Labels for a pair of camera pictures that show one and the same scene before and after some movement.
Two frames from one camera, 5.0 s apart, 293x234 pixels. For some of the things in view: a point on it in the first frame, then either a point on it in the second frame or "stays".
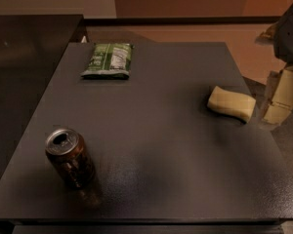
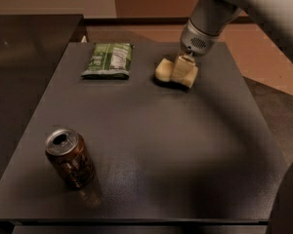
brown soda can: [67, 149] stays
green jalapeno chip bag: [109, 61] stays
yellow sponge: [234, 104] -> [163, 75]
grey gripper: [289, 38] -> [197, 41]
